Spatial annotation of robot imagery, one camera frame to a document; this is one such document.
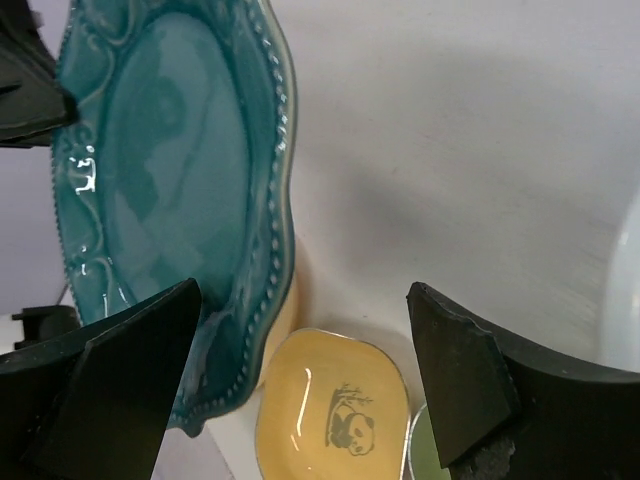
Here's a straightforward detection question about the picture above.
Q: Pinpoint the white plastic dish bin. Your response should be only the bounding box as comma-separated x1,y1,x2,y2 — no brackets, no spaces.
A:
599,193,639,372

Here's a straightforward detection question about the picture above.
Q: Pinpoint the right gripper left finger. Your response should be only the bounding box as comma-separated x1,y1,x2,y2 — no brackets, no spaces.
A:
1,278,202,479

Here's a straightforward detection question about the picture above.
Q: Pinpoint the round yellow plate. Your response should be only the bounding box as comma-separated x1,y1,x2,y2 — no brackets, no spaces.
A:
257,235,313,388

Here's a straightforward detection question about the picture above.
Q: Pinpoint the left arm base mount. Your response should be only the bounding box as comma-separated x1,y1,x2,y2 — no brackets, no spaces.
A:
11,305,81,350

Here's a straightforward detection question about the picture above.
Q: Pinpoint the teal scalloped plate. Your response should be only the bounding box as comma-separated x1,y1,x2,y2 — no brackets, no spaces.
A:
51,1,297,437

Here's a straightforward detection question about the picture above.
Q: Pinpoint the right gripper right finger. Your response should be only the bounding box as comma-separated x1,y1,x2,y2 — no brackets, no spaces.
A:
407,282,639,479

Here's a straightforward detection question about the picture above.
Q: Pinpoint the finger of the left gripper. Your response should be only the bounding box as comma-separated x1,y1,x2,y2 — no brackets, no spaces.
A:
1,1,78,146

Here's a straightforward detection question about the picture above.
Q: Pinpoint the square green panda dish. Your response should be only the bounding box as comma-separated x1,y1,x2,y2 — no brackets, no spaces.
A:
407,403,451,480

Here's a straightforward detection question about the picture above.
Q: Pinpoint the square yellow panda dish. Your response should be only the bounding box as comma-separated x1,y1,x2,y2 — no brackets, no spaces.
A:
255,328,411,480

